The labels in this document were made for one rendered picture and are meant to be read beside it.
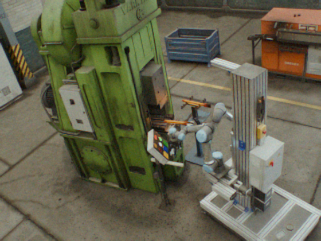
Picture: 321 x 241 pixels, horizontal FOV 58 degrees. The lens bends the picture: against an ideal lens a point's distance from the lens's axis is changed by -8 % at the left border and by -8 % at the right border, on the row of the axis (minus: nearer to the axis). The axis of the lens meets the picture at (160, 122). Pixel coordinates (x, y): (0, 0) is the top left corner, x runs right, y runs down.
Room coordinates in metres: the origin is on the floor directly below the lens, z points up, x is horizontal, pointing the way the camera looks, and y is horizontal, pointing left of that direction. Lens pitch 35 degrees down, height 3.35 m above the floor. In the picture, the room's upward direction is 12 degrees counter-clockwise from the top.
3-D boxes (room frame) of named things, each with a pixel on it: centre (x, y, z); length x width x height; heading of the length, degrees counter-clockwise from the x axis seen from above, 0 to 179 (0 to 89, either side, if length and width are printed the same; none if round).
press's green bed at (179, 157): (3.51, 0.07, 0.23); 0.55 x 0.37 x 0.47; 59
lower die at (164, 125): (3.46, 0.09, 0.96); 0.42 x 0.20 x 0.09; 59
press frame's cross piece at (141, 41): (3.58, 0.19, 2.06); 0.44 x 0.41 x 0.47; 59
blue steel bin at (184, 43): (7.35, -1.22, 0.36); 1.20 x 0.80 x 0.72; 53
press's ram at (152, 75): (3.50, 0.06, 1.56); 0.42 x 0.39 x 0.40; 59
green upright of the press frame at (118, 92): (3.29, 0.37, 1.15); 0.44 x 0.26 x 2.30; 59
